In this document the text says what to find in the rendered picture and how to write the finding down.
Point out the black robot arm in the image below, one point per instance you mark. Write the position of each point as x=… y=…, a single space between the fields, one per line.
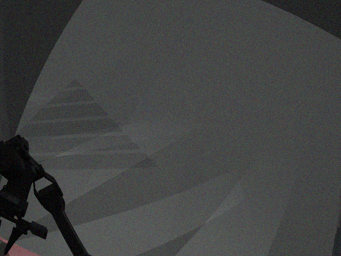
x=20 y=169

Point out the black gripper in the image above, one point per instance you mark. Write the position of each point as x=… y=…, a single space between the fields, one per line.
x=22 y=226

